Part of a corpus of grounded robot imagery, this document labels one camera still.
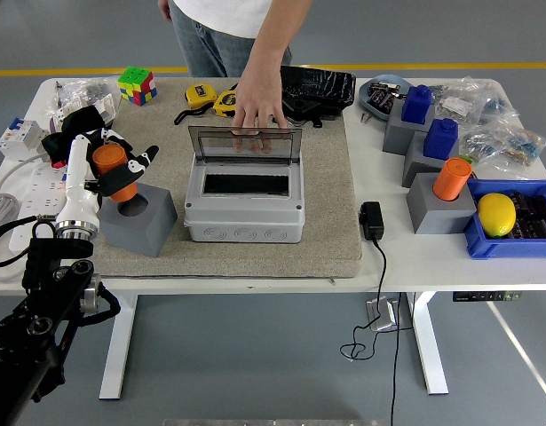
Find grey electrical box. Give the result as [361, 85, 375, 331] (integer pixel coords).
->
[183, 125, 305, 244]

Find grey-brown mat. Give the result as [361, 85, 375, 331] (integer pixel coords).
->
[83, 77, 363, 280]

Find black table control panel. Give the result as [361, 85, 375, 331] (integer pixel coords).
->
[452, 290, 524, 303]

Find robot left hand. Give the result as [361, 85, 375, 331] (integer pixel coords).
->
[55, 127, 161, 230]

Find person's left hand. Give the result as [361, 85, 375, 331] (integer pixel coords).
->
[231, 70, 290, 155]

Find silver metal bracket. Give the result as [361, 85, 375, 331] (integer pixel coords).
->
[364, 297, 400, 333]

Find white socket module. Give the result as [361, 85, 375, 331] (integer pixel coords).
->
[92, 94, 119, 128]

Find person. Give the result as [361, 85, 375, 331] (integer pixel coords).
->
[168, 0, 296, 79]

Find black adapter cord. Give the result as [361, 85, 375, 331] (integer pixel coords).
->
[339, 237, 416, 426]

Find clear bag of components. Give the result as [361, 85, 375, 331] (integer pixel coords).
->
[458, 123, 509, 168]
[431, 79, 491, 130]
[498, 126, 546, 170]
[476, 77, 522, 134]

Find yellow tape measure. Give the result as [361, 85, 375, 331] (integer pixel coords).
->
[212, 90, 238, 119]
[173, 83, 218, 126]

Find blue-grey dish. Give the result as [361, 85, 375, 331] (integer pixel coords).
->
[358, 74, 414, 122]

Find orange cylinder battery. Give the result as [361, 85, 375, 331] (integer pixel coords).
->
[91, 144, 138, 203]
[431, 156, 473, 201]

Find black wrapped case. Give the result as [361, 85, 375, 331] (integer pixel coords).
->
[279, 65, 357, 130]

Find white circuit breaker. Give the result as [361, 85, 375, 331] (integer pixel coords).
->
[0, 116, 50, 162]

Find black power adapter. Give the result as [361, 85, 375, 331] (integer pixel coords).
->
[358, 201, 385, 242]

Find blue plastic bin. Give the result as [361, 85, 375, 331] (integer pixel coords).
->
[462, 178, 546, 261]

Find blue bottle-shaped block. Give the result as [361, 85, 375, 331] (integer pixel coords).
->
[400, 83, 435, 125]
[422, 117, 460, 162]

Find clear bag of screws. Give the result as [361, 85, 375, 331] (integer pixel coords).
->
[59, 75, 123, 107]

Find white table leg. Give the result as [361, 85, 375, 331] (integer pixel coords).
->
[98, 295, 139, 400]
[405, 291, 450, 396]

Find grey holder block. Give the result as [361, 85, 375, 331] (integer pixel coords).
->
[381, 104, 436, 156]
[405, 171, 477, 235]
[400, 130, 461, 190]
[96, 181, 178, 258]

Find yellow lemon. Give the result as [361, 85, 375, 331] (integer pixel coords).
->
[476, 192, 518, 238]

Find large Rubik's cube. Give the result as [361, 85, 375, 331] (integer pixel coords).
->
[116, 65, 158, 107]

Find black cloth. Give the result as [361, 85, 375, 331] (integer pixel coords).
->
[41, 105, 116, 169]

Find white power strip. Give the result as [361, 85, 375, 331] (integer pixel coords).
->
[8, 164, 70, 256]

